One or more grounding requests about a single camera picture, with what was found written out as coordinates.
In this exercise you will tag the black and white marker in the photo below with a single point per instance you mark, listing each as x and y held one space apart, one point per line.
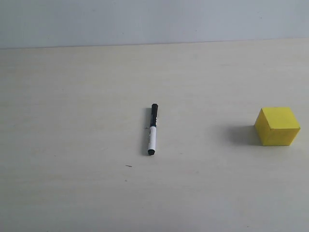
152 128

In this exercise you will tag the yellow cube block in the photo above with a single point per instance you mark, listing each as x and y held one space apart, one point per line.
276 126

